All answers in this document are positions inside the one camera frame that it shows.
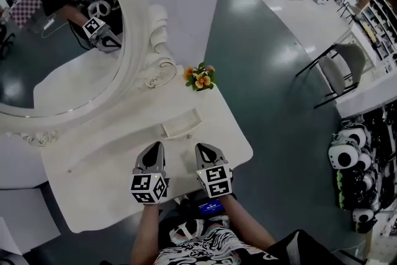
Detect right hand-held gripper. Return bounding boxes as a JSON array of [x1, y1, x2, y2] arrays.
[[194, 143, 234, 199]]

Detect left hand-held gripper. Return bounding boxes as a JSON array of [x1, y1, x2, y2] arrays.
[[129, 141, 172, 206]]

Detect person's right forearm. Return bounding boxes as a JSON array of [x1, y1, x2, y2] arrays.
[[221, 194, 277, 246]]

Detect person's left forearm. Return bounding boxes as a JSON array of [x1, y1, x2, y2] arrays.
[[130, 203, 163, 265]]

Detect white dressing table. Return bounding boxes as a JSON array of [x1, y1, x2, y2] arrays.
[[40, 83, 254, 234]]

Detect device with blue screen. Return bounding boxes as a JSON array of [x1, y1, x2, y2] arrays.
[[197, 199, 223, 217]]

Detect orange potted flowers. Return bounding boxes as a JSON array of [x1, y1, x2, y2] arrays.
[[183, 61, 218, 92]]

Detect black white patterned shirt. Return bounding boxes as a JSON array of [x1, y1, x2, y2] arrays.
[[154, 216, 282, 265]]

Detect black trousers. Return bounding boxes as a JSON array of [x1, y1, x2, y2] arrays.
[[265, 228, 345, 265]]

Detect white box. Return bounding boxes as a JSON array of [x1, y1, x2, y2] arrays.
[[0, 187, 62, 256]]

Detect pile of black white headsets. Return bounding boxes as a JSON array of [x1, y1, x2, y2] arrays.
[[328, 101, 397, 235]]

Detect white counter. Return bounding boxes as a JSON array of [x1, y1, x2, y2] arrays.
[[336, 71, 397, 119]]

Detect white storage shelf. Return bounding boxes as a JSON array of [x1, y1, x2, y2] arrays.
[[355, 0, 397, 74]]

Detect oval mirror with white ornate frame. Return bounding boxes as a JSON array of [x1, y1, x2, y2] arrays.
[[0, 0, 178, 147]]

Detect grey chair with black frame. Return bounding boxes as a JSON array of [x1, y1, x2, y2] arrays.
[[294, 42, 367, 110]]

